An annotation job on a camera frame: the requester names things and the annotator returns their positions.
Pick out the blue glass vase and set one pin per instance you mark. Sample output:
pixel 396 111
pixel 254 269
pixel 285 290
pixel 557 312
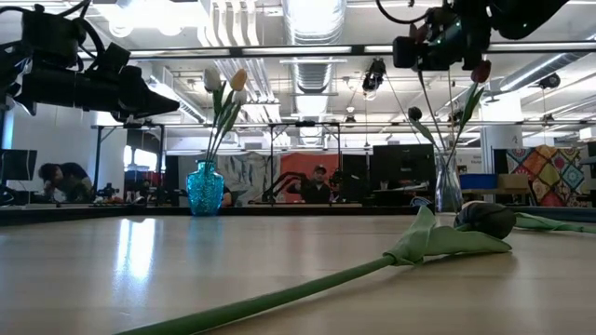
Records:
pixel 205 188

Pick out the black artificial tulip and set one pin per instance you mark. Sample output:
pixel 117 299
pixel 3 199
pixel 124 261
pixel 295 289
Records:
pixel 414 113
pixel 486 219

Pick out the cardboard box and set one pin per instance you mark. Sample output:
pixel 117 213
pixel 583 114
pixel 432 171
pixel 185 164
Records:
pixel 512 180

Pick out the colourful patchwork quilt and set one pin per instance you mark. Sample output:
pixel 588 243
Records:
pixel 542 174

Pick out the white pillar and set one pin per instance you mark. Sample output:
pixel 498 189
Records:
pixel 500 125

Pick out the silver ceiling duct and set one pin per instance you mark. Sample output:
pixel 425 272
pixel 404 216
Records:
pixel 314 28

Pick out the black background pole frame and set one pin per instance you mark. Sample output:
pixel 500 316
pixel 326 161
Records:
pixel 98 163

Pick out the large black monitor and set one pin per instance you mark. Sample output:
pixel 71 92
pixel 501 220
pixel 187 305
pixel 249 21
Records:
pixel 402 167

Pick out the small black monitor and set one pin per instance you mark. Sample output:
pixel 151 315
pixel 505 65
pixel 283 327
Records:
pixel 18 165

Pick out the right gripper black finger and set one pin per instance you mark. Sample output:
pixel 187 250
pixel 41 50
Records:
pixel 405 52

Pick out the orange wall panel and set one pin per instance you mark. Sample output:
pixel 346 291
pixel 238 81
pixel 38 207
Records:
pixel 291 163

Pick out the person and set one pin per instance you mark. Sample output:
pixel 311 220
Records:
pixel 316 186
pixel 65 179

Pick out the black aluminium table frame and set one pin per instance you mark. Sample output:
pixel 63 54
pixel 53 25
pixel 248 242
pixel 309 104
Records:
pixel 93 214

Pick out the orange artificial tulip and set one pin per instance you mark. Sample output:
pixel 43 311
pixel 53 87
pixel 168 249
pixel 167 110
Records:
pixel 238 79

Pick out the leaf-print curtain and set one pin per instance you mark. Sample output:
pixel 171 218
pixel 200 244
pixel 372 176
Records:
pixel 251 170

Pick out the clear glass vase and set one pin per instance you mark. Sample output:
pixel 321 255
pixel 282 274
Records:
pixel 442 195

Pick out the black overhead crossbar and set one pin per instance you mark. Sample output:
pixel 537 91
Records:
pixel 358 49

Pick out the blue storage bin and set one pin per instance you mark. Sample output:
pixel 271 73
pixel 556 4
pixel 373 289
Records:
pixel 477 180

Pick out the pale pink artificial tulip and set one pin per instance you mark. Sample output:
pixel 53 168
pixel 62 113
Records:
pixel 545 222

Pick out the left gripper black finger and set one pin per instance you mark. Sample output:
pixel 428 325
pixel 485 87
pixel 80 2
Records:
pixel 153 106

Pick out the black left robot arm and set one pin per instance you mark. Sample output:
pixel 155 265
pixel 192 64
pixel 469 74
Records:
pixel 9 70

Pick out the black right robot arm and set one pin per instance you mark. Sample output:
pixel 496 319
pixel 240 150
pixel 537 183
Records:
pixel 526 14

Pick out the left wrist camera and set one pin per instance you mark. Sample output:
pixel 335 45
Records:
pixel 51 37

